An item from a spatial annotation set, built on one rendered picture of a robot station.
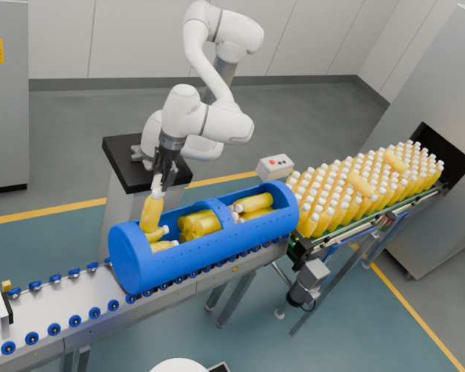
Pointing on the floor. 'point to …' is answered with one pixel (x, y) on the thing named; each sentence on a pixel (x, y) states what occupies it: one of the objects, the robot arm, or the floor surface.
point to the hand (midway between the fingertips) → (159, 185)
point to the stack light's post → (336, 281)
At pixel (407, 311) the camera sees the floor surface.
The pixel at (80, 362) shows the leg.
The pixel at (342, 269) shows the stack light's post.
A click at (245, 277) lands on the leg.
